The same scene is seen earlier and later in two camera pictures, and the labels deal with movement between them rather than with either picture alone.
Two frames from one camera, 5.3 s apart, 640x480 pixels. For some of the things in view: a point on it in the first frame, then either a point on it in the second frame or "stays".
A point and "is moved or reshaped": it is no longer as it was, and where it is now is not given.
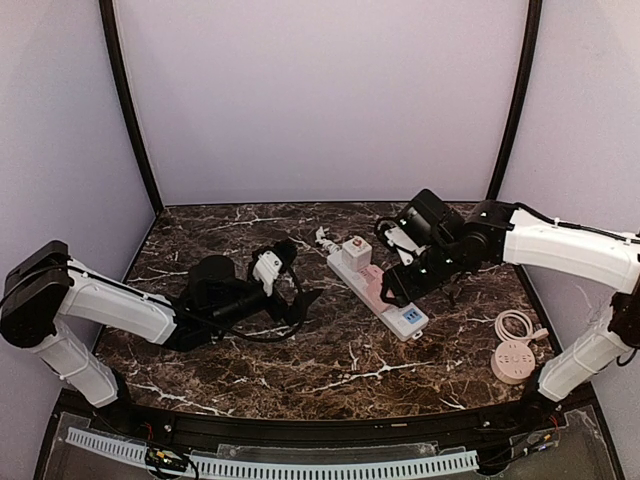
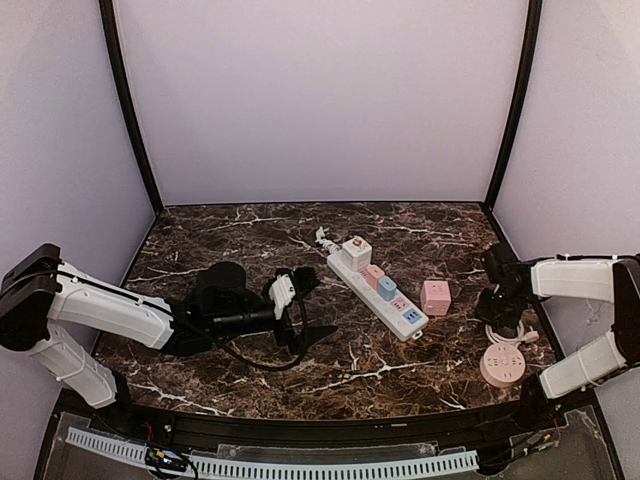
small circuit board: (166, 458) stays
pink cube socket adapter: (373, 280) -> (435, 297)
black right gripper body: (417, 273) -> (493, 308)
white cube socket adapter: (356, 254) stays
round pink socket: (512, 362) is moved or reshaped
